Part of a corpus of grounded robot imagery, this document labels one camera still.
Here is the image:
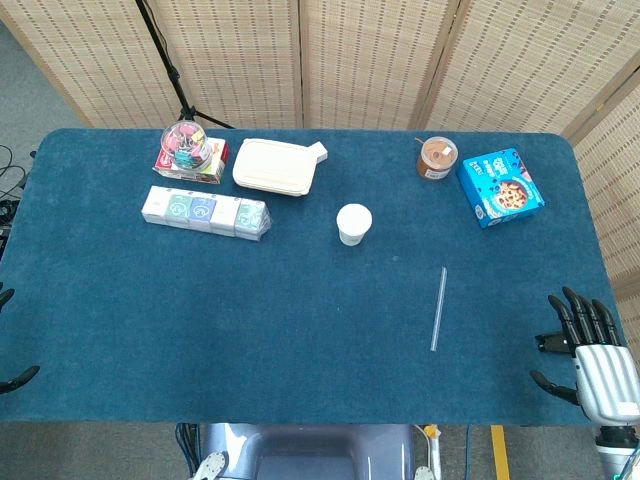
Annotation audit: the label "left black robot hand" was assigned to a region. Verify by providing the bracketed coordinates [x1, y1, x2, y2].
[0, 287, 41, 396]

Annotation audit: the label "black tripod stand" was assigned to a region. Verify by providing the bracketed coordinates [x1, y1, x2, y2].
[133, 0, 236, 131]

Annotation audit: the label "red and white carton box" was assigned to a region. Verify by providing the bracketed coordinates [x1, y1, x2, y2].
[152, 136, 230, 185]

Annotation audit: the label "wrapped pack of tissue packets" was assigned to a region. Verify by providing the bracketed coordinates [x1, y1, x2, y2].
[140, 185, 273, 243]

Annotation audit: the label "clear plastic straw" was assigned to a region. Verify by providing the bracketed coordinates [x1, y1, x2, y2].
[429, 266, 448, 352]

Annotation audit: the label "blue fabric table cover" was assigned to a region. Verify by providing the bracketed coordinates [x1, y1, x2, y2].
[0, 127, 629, 427]

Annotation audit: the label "clear jar of rubber bands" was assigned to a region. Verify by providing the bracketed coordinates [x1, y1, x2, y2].
[416, 135, 459, 180]

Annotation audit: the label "white paper cup with lid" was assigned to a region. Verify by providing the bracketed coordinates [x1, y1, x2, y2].
[335, 202, 374, 248]

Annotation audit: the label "black stapler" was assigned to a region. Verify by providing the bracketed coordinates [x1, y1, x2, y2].
[534, 331, 572, 354]

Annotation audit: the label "blue-grey robot torso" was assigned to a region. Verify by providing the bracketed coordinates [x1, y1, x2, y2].
[187, 422, 436, 480]

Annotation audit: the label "clear jar of binder clips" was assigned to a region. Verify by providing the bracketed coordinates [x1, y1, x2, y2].
[159, 120, 213, 171]

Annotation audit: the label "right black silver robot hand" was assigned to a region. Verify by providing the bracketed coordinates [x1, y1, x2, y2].
[529, 286, 640, 429]

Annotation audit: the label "beige lidded food container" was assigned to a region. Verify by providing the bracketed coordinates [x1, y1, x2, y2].
[231, 137, 320, 200]

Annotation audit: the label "blue cookie box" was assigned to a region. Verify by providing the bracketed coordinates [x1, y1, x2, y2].
[458, 146, 546, 230]

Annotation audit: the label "black floor cables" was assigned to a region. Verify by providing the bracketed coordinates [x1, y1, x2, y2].
[0, 143, 32, 261]

